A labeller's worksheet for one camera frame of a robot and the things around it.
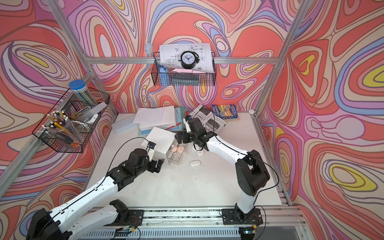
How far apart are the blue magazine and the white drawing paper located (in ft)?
1.28

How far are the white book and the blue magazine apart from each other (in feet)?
1.08

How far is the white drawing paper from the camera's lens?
0.85m

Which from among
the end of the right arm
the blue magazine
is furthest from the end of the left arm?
the blue magazine

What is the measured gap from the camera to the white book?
107 cm
